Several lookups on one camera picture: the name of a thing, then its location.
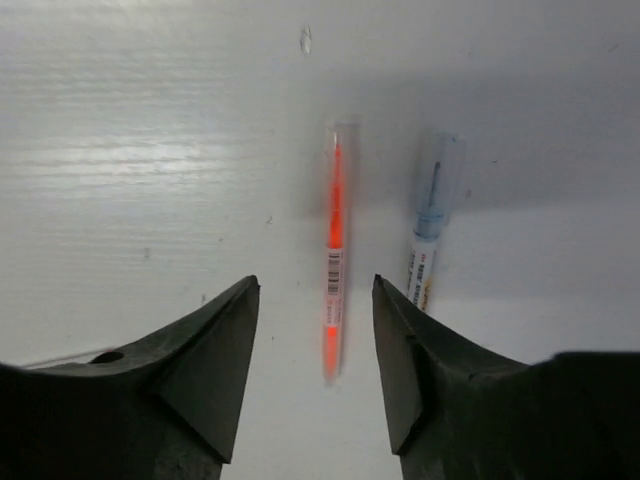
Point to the grey blue-tip pen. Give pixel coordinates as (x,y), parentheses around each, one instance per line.
(441,161)

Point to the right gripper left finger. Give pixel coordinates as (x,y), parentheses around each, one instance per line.
(166,406)

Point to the orange pen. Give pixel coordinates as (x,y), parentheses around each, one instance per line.
(340,151)

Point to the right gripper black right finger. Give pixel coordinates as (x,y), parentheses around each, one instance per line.
(456,410)

